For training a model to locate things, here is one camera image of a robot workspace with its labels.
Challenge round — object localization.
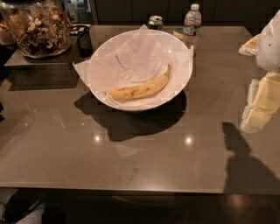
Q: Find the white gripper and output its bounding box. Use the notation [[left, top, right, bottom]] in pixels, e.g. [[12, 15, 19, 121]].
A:
[[238, 10, 280, 134]]

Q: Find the yellow banana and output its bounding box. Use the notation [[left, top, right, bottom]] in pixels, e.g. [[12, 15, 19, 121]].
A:
[[107, 65, 172, 101]]

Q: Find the white bowl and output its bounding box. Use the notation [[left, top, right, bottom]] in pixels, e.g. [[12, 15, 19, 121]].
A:
[[87, 28, 194, 113]]

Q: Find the clear plastic water bottle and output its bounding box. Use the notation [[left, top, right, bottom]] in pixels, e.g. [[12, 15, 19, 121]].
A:
[[182, 3, 202, 53]]

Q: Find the green soda can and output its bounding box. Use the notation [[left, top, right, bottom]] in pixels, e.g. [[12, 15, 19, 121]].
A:
[[147, 15, 163, 31]]

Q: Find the white paper liner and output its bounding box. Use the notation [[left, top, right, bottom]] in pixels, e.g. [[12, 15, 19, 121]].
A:
[[73, 24, 194, 108]]

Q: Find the black cup holder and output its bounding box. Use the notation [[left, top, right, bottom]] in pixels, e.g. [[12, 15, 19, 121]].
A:
[[70, 24, 93, 58]]

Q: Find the dark metal box stand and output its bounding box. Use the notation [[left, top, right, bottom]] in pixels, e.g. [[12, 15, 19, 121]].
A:
[[4, 36, 79, 90]]

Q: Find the glass jar of granola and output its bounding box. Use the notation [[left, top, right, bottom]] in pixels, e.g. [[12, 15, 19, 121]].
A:
[[0, 0, 71, 59]]

